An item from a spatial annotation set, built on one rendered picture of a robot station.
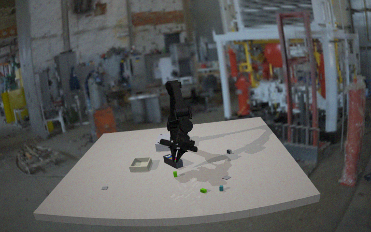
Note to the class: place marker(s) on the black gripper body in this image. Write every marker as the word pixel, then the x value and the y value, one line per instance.
pixel 174 143

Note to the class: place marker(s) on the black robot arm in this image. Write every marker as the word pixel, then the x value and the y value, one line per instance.
pixel 179 115

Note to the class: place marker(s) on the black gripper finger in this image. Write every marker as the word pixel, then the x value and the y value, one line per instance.
pixel 179 154
pixel 173 152

